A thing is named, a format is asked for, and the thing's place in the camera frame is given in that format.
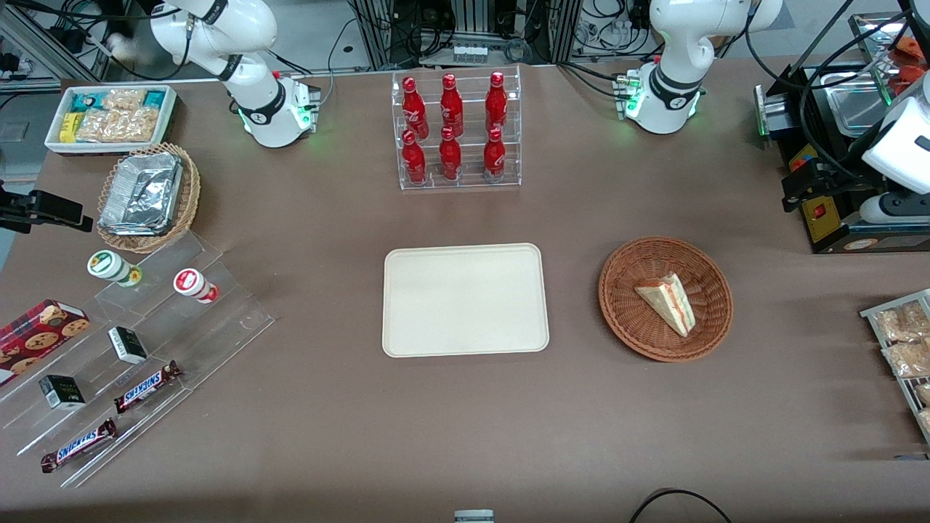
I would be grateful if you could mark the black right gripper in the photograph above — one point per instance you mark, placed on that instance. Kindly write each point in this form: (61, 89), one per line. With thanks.
(16, 208)

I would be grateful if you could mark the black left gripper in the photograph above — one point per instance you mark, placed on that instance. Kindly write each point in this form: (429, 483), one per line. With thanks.
(826, 176)

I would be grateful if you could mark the triangle sandwich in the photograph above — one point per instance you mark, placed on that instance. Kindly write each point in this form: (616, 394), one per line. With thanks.
(668, 301)

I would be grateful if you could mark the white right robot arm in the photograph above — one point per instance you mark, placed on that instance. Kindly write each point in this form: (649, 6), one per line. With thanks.
(240, 43)

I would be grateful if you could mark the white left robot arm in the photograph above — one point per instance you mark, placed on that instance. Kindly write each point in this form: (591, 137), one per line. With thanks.
(672, 65)

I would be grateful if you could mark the aluminium foil tray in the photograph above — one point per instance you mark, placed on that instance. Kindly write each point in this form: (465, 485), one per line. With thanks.
(142, 192)

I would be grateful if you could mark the light wicker basket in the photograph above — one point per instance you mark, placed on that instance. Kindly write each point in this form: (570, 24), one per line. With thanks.
(190, 192)

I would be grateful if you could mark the metal tray with orange items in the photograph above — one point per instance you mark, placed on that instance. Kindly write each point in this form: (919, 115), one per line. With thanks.
(872, 36)

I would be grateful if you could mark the brown round wicker basket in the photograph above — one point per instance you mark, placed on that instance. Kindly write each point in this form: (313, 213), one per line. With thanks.
(625, 305)

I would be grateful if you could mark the cream plastic tray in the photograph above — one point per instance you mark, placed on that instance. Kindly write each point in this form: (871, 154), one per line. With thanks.
(465, 301)

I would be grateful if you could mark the black countertop grill appliance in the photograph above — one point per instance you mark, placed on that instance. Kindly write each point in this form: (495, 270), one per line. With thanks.
(843, 232)

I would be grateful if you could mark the green lid cup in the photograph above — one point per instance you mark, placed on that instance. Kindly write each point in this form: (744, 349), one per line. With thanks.
(107, 265)

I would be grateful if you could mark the yellow snack pack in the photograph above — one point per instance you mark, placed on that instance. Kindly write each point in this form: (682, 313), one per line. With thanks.
(68, 128)

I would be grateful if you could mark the clear rice cracker bag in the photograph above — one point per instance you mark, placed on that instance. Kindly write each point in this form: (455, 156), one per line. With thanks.
(116, 125)

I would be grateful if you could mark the teal snack pack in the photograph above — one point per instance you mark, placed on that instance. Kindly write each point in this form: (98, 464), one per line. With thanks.
(86, 100)

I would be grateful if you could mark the red cookie box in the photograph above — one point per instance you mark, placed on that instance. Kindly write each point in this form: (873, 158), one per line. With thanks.
(36, 338)

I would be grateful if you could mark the white rectangular snack bin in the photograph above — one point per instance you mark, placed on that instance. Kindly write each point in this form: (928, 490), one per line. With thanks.
(168, 116)

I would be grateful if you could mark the red lid cup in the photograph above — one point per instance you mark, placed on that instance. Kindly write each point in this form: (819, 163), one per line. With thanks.
(192, 283)

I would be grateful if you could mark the small dark green box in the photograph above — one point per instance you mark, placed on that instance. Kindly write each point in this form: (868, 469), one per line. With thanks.
(62, 392)
(128, 345)

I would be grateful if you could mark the clear cracker snack bag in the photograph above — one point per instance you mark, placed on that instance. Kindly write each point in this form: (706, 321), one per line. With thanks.
(901, 321)
(908, 358)

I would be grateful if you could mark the clear acrylic step display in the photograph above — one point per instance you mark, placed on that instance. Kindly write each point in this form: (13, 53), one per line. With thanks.
(218, 327)

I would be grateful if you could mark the Snickers chocolate bar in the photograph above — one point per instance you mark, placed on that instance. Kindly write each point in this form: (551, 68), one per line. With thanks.
(78, 445)
(145, 387)

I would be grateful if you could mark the red cola bottle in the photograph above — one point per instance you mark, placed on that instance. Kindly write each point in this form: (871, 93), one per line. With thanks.
(494, 156)
(414, 109)
(413, 161)
(450, 158)
(451, 107)
(496, 103)

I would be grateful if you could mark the clear acrylic bottle rack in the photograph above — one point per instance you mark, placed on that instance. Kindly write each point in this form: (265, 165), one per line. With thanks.
(468, 127)

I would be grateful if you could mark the small grey device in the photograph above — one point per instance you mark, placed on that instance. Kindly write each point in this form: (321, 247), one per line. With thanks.
(474, 516)

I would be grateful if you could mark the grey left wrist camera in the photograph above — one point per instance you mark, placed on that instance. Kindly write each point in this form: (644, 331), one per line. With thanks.
(885, 208)

